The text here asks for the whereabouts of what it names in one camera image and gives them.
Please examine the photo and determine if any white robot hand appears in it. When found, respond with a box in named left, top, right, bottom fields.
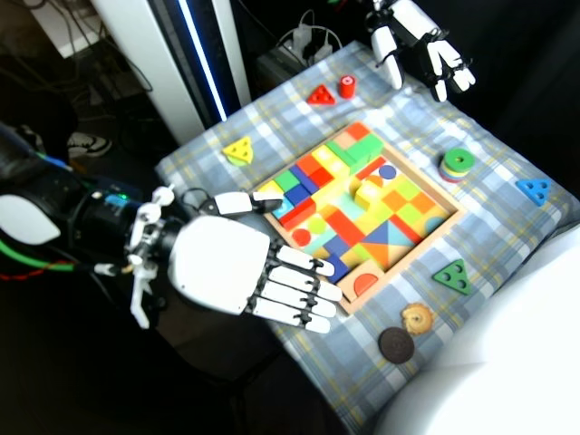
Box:
left=167, top=190, right=343, bottom=335
left=364, top=0, right=478, bottom=103

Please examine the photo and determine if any yellow arch block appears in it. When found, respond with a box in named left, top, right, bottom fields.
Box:
left=351, top=179, right=386, bottom=208

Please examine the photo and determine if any wooden block tray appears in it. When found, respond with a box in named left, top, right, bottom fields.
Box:
left=252, top=121, right=465, bottom=317

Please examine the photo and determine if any red cylinder toy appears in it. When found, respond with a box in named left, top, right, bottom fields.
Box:
left=338, top=74, right=358, bottom=100

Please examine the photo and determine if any yellow triangle with holes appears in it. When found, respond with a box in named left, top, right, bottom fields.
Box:
left=221, top=137, right=255, bottom=164

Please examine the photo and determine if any white power strip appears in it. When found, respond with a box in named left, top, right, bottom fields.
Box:
left=278, top=24, right=345, bottom=63

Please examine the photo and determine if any red triangle with holes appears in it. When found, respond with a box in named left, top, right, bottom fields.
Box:
left=306, top=84, right=337, bottom=107

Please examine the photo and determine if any black box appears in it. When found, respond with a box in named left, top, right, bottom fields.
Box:
left=256, top=47, right=314, bottom=92

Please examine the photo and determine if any blue plaid cloth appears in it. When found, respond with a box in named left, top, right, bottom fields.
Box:
left=156, top=40, right=573, bottom=435

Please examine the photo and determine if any white and black shoe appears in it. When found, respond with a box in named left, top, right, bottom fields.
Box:
left=67, top=131, right=113, bottom=159

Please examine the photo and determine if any chocolate toy cookie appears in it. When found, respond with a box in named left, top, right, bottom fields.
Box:
left=378, top=326, right=416, bottom=364

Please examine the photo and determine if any tan toy cookie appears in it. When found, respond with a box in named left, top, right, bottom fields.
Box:
left=401, top=302, right=436, bottom=336

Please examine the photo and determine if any blue triangle with holes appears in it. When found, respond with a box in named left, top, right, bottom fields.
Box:
left=515, top=177, right=553, bottom=208

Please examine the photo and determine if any white column with blue light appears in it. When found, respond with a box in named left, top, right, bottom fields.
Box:
left=90, top=0, right=253, bottom=147

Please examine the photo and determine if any green triangle with holes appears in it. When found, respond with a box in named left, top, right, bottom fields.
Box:
left=431, top=258, right=473, bottom=296

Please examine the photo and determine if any white box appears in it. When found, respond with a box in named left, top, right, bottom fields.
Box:
left=29, top=0, right=108, bottom=59

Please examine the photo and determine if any white rounded robot shell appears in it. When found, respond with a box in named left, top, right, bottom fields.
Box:
left=373, top=224, right=580, bottom=435

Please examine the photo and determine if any green stacking ring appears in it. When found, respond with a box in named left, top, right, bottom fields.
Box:
left=442, top=148, right=473, bottom=176

